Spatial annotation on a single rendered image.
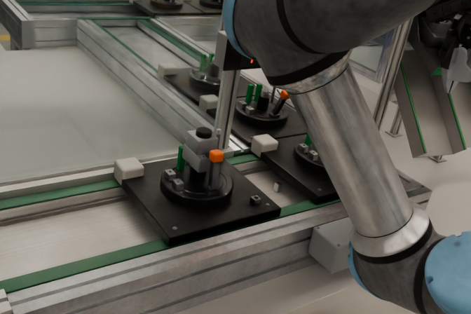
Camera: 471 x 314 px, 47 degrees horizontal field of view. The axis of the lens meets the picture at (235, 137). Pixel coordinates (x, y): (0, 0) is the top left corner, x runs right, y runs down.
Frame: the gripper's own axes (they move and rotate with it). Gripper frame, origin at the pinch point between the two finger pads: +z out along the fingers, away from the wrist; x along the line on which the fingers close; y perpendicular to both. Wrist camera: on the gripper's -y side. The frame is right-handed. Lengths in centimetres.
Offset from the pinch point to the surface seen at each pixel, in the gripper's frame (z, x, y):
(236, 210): 26.2, -35.7, -10.7
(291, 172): 26.2, -15.9, -18.5
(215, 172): 19.4, -39.0, -14.4
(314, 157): 23.3, -10.6, -18.1
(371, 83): 37, 77, -78
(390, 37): 18, 81, -78
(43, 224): 32, -66, -26
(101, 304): 30, -65, -2
